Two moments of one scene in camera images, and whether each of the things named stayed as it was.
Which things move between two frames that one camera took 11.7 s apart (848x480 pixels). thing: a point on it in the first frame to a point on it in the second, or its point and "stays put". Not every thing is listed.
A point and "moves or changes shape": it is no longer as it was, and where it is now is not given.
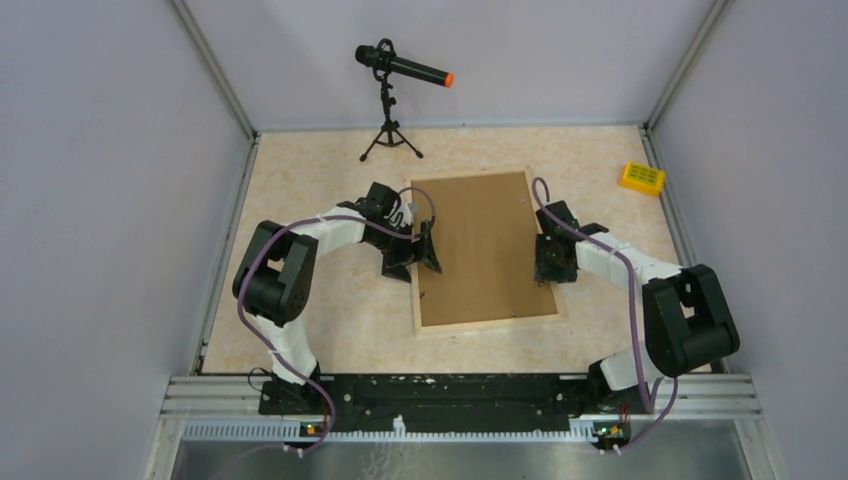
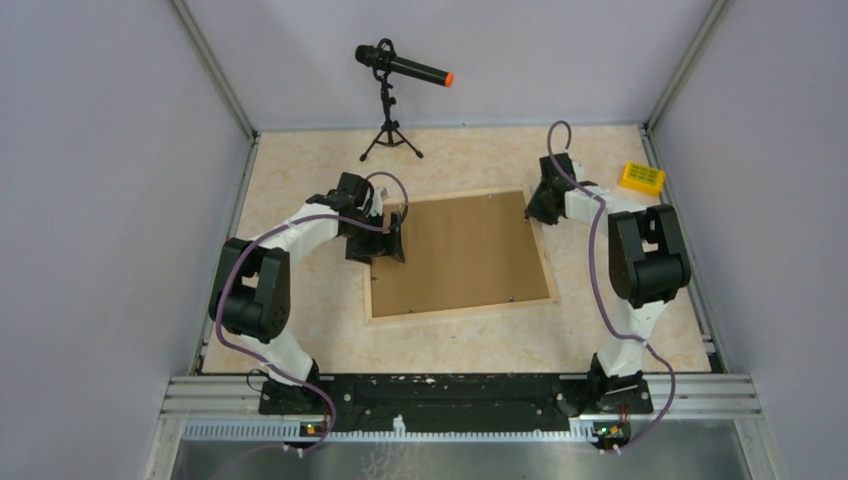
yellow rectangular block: [643, 178] stays put
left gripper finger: [395, 267] to [365, 249]
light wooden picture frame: [448, 328] to [400, 317]
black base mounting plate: [431, 403] stays put
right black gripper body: [545, 266] to [549, 218]
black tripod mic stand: [389, 135] stays put
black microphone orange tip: [381, 58] stays put
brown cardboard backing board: [484, 238] moves or changes shape
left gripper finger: [428, 252] to [398, 248]
